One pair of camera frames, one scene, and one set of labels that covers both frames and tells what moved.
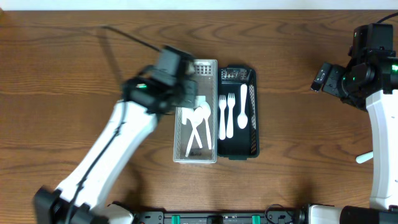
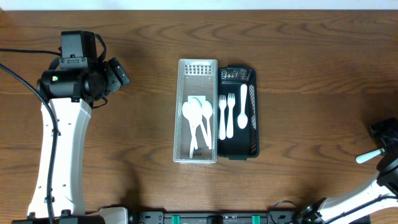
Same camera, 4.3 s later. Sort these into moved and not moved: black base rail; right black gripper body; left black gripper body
Moved: right black gripper body; left black gripper body
Not moved: black base rail
